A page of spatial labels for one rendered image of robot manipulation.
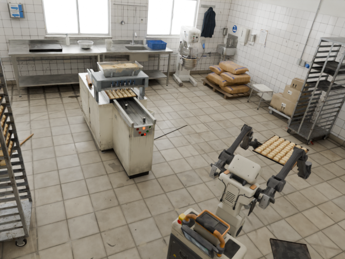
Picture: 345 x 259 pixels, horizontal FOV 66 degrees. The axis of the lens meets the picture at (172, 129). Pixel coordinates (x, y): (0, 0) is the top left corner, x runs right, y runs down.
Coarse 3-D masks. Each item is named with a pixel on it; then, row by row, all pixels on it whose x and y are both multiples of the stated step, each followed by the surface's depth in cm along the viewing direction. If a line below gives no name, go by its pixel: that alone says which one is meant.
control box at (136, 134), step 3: (135, 126) 315; (138, 126) 316; (141, 126) 317; (144, 126) 319; (147, 126) 321; (135, 129) 315; (141, 129) 319; (144, 129) 321; (147, 129) 324; (150, 129) 326; (135, 132) 316; (138, 132) 319; (141, 132) 321; (144, 132) 323; (150, 132) 328; (135, 135) 319; (138, 135) 321; (141, 135) 323
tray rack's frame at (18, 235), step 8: (24, 200) 289; (16, 208) 279; (24, 208) 280; (16, 216) 271; (8, 224) 262; (16, 224) 263; (0, 232) 253; (8, 232) 254; (16, 232) 255; (0, 240) 246; (8, 240) 249; (16, 240) 251
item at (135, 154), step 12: (132, 108) 355; (120, 120) 342; (132, 120) 327; (144, 120) 325; (120, 132) 351; (132, 132) 318; (120, 144) 360; (132, 144) 328; (144, 144) 337; (120, 156) 370; (132, 156) 337; (144, 156) 347; (132, 168) 347; (144, 168) 357
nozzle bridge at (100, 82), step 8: (96, 72) 363; (96, 80) 342; (104, 80) 342; (112, 80) 348; (120, 80) 362; (128, 80) 368; (136, 80) 374; (144, 80) 373; (96, 88) 350; (104, 88) 352; (112, 88) 357; (120, 88) 363; (144, 88) 389; (96, 96) 359
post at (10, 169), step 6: (0, 126) 194; (0, 132) 196; (0, 138) 198; (6, 150) 204; (6, 156) 207; (6, 162) 209; (12, 174) 216; (12, 180) 219; (12, 186) 222; (18, 198) 230; (18, 204) 233; (18, 210) 236; (24, 216) 244; (24, 222) 245; (24, 228) 248
